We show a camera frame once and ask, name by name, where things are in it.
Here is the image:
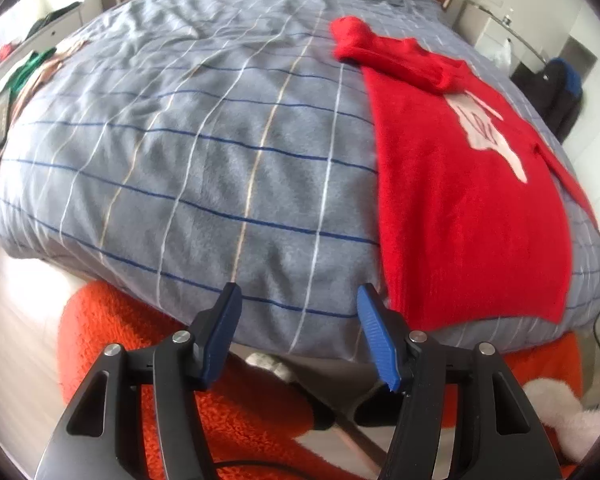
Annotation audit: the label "grey plaid blanket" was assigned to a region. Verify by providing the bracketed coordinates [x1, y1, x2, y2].
[0, 0, 600, 362]

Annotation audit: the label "white fluffy cloth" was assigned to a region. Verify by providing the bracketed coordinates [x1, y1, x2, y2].
[521, 376, 600, 467]

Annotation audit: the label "white sock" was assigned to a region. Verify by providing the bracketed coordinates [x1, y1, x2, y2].
[245, 352, 294, 384]

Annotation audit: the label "red knit sweater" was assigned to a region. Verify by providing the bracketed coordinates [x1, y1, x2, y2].
[330, 16, 600, 325]

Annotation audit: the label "white nightstand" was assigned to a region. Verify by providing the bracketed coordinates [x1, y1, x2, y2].
[457, 0, 552, 75]

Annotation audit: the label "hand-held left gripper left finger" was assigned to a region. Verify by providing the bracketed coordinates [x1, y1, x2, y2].
[37, 282, 243, 480]

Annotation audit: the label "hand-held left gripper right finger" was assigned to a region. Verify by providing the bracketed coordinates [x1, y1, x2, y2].
[356, 283, 564, 480]

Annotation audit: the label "green cloth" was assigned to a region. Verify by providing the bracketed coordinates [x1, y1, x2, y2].
[5, 49, 57, 95]

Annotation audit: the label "orange fleece pants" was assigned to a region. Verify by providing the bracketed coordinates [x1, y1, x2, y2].
[56, 280, 584, 480]

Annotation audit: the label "dark clothes pile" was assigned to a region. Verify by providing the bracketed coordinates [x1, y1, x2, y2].
[27, 2, 82, 39]

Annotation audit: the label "white plastic bag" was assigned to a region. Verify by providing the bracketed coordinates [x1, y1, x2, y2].
[487, 37, 514, 72]

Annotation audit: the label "white dresser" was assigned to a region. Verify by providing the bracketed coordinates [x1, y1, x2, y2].
[0, 2, 88, 83]

